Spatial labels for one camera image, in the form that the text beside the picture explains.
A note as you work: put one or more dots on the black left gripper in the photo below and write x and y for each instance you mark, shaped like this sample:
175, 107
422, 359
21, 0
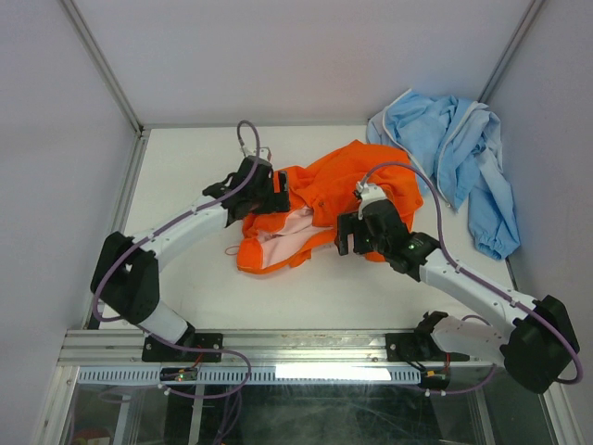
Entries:
278, 201

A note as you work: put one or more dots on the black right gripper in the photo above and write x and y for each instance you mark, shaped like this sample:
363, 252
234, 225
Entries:
347, 223

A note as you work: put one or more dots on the orange zip jacket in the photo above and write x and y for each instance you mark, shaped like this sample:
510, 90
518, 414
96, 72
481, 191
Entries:
318, 194

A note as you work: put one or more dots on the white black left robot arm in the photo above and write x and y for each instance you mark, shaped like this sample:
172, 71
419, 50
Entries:
126, 276

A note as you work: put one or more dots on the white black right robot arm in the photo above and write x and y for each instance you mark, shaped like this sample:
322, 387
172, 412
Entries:
532, 339

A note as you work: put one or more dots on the light blue zip jacket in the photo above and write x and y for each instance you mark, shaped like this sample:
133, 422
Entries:
456, 142

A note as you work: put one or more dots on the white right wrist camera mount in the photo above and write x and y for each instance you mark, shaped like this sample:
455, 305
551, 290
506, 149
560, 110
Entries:
367, 193

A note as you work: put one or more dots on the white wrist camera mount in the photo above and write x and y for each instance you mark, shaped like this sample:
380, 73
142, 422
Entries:
263, 152
367, 193

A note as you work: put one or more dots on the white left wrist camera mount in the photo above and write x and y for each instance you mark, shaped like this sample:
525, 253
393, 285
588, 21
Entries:
263, 152

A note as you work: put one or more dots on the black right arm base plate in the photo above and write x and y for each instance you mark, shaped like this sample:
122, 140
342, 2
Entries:
413, 347

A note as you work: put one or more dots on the white slotted cable duct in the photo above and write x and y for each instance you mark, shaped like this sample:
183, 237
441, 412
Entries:
281, 374

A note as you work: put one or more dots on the left aluminium corner post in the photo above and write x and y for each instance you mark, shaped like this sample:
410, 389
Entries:
98, 58

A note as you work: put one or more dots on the aluminium corner post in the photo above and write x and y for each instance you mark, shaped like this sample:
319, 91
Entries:
522, 29
98, 58

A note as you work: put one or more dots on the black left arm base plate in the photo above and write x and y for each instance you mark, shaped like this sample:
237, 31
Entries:
191, 346

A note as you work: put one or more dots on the right aluminium corner post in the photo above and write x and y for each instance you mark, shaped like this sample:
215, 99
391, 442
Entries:
522, 29

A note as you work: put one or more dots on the aluminium front rail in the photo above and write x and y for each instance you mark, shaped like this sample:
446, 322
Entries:
110, 347

